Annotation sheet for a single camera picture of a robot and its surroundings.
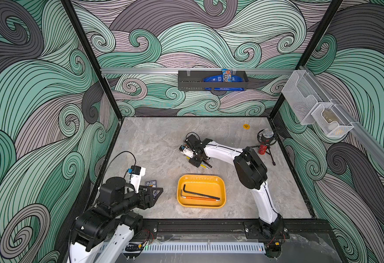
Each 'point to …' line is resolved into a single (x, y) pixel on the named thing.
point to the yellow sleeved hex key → (204, 166)
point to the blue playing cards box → (151, 183)
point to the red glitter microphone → (267, 133)
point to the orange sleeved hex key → (197, 198)
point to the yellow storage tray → (212, 184)
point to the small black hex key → (199, 194)
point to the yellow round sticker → (246, 126)
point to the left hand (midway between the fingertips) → (157, 188)
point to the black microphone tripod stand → (269, 141)
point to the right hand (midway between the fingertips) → (197, 159)
